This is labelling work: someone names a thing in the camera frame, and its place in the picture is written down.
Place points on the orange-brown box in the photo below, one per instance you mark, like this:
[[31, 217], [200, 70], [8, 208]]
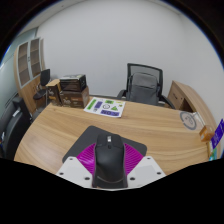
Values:
[[206, 134]]

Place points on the dark grey mouse pad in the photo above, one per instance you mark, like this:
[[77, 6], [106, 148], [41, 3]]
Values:
[[85, 138]]

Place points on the black mesh office chair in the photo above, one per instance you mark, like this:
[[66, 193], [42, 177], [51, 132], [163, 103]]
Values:
[[160, 78]]

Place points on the large brown cardboard box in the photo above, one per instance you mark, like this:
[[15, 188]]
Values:
[[75, 99]]

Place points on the black cardboard box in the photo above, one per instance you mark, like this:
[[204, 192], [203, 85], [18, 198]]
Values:
[[72, 83]]

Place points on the round grey-white disc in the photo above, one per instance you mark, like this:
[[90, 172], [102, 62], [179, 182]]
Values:
[[188, 120]]

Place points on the large black office chair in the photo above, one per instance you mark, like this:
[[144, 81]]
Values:
[[13, 126]]

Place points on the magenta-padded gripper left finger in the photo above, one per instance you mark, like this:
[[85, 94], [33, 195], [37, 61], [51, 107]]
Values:
[[85, 160]]

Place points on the dark grey computer mouse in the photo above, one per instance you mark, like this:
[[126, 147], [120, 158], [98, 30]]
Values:
[[109, 160]]

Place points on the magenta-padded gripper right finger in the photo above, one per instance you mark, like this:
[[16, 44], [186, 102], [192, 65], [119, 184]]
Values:
[[134, 160]]

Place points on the purple standing card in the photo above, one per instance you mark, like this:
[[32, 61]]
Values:
[[218, 135]]

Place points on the wooden shelf unit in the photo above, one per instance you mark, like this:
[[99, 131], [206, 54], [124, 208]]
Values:
[[26, 73]]

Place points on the grey backpack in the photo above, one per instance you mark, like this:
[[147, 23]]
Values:
[[143, 88]]

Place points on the white sticker sheet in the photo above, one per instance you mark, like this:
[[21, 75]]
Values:
[[105, 107]]

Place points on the small brown cardboard box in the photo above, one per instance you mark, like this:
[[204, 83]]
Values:
[[53, 93]]

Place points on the wooden side desk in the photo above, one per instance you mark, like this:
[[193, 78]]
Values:
[[185, 95]]

